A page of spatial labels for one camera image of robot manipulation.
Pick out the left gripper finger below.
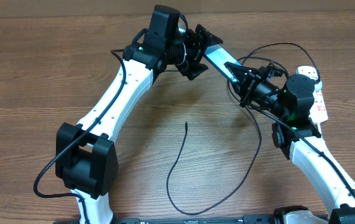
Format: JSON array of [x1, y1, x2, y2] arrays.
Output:
[[195, 24, 223, 47], [178, 62, 208, 80]]

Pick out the blue Galaxy smartphone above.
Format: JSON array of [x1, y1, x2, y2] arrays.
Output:
[[205, 44, 241, 84]]

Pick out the black charging cable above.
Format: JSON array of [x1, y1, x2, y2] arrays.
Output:
[[166, 42, 322, 217]]

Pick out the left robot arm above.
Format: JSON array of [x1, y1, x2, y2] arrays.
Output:
[[54, 5, 223, 223]]

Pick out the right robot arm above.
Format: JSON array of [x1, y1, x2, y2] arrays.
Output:
[[224, 62, 355, 223]]

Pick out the white charger plug adapter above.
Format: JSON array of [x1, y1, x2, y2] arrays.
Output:
[[314, 79, 323, 91]]

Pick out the white power strip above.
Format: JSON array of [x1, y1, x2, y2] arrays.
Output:
[[296, 66, 328, 124]]

